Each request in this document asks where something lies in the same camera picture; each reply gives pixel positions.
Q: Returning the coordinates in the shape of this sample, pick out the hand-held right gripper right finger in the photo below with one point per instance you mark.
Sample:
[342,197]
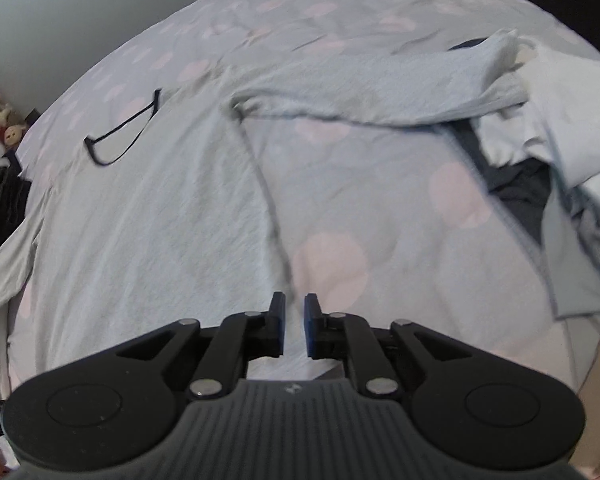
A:
[310,329]

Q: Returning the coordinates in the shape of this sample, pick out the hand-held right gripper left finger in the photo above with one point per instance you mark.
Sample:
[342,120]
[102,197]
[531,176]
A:
[280,327]

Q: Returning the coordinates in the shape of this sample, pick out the grey long-sleeve shirt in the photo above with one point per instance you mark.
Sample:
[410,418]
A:
[155,210]

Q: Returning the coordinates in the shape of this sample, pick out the grey bed with pink dots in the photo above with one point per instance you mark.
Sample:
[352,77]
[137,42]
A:
[375,195]

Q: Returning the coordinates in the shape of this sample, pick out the dark grey garment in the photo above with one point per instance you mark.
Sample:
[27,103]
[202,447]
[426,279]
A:
[520,190]

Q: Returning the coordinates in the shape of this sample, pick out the white crumpled cloth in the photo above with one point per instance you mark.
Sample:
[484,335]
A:
[570,110]

